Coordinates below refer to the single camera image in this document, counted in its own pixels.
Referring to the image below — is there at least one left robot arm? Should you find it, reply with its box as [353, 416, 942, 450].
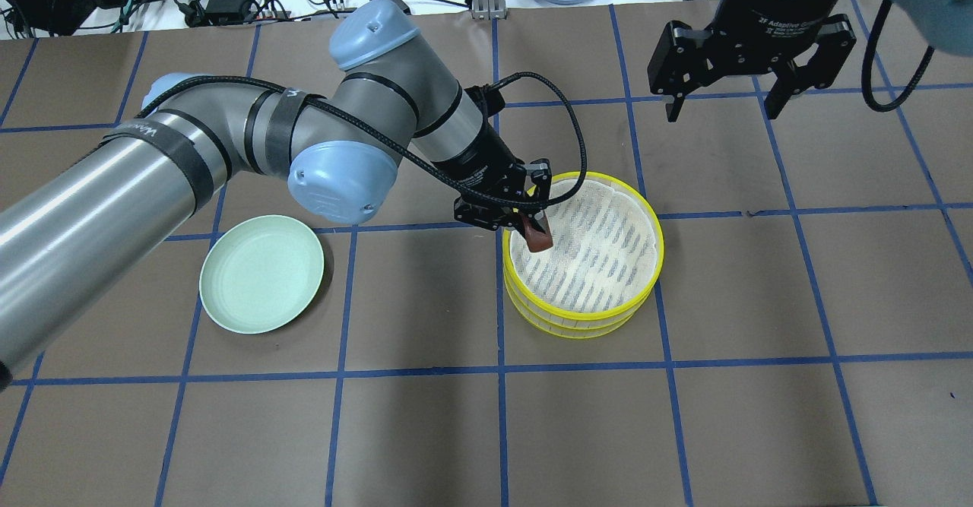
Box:
[1, 0, 556, 387]

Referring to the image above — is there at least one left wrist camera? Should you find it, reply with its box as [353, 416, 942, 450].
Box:
[464, 84, 506, 119]

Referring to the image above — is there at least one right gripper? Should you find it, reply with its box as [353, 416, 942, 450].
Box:
[647, 0, 856, 123]

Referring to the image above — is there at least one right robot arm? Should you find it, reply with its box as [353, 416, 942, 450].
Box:
[647, 0, 972, 122]

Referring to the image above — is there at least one light green round plate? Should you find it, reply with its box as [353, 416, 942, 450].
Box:
[198, 215, 325, 334]

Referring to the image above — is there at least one yellow bamboo steamer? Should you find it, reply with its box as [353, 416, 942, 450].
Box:
[502, 172, 666, 317]
[504, 278, 654, 340]

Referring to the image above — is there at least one brown bun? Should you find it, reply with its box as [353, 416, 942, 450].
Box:
[522, 220, 554, 254]

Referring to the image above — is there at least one right camera cable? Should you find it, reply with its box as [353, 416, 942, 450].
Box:
[860, 0, 934, 113]

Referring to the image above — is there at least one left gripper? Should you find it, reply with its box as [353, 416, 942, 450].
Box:
[437, 131, 552, 243]

